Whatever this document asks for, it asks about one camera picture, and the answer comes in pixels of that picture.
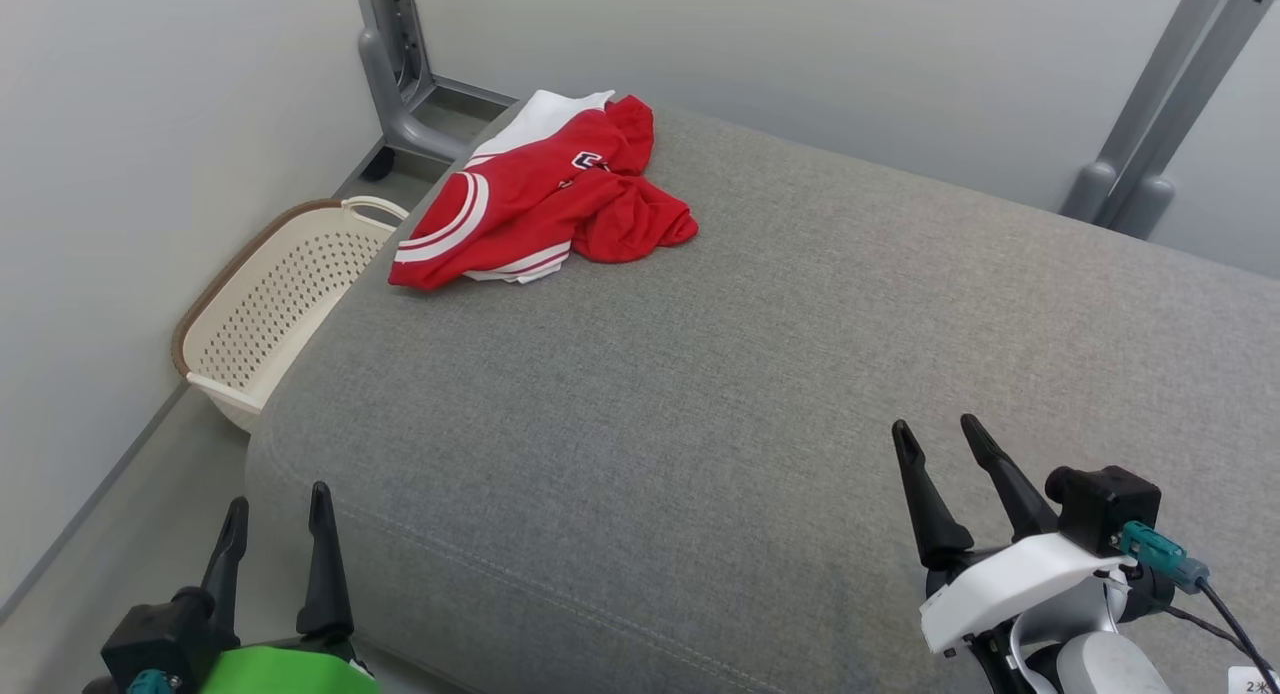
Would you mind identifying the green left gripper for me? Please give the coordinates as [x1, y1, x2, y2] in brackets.
[194, 480, 382, 694]

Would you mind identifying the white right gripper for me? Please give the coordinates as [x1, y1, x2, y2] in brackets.
[891, 413, 1137, 656]

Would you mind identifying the red and white basketball jersey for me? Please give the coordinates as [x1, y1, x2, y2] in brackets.
[388, 89, 700, 293]

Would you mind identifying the cream perforated laundry basket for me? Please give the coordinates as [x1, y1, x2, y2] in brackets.
[171, 196, 412, 435]

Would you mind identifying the teal right camera connector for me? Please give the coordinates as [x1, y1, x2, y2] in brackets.
[1118, 520, 1212, 596]

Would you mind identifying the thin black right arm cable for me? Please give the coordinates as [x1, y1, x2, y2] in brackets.
[1150, 579, 1280, 691]

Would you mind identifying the grey metal partition post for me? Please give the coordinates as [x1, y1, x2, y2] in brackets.
[1059, 0, 1280, 242]
[350, 0, 522, 183]

